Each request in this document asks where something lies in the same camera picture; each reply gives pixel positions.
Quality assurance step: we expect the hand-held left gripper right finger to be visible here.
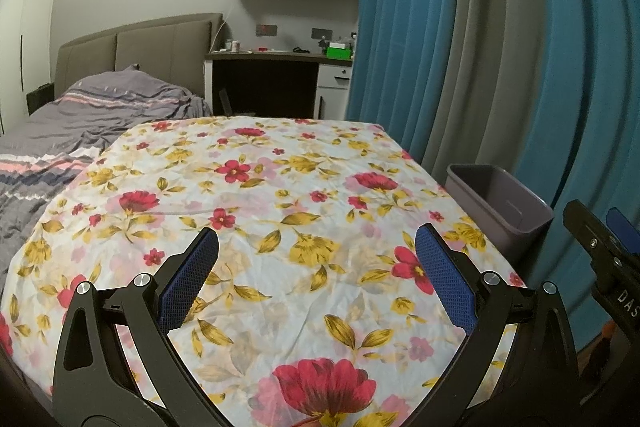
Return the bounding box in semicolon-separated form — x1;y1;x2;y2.
415;222;583;427

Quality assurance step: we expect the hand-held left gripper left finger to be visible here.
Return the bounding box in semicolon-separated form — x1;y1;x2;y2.
51;227;223;427

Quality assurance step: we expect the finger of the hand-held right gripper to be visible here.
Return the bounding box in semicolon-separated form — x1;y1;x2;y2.
562;199;626;293
606;207;640;255

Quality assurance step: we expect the grey plastic bin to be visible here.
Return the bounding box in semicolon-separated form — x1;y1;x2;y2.
446;163;555;268

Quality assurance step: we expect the floral tablecloth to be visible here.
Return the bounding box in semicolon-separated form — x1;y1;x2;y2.
0;116;531;427

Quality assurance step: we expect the wide blue curtain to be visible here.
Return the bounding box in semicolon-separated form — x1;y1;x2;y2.
515;0;640;353

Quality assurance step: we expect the grey striped duvet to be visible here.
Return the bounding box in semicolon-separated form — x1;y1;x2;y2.
0;66;213;238

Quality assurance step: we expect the dark wooden desk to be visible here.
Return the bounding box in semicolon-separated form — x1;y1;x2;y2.
204;49;356;118

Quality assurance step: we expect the grey curtain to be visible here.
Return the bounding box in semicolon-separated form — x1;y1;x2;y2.
415;0;546;188

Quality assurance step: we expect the white drawer cabinet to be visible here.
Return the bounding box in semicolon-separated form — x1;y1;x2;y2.
315;63;353;120

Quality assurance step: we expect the grey upholstered headboard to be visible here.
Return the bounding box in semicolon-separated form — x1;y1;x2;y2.
54;13;223;100

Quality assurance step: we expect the black bedside stand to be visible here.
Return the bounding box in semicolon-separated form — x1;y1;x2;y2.
26;83;56;115

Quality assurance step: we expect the narrow blue curtain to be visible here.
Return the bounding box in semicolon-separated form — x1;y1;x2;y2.
345;0;471;168

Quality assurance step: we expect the white wardrobe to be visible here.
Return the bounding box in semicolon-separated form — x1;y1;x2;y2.
0;0;66;138

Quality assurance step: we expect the white cable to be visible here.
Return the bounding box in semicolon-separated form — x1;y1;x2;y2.
212;9;236;52

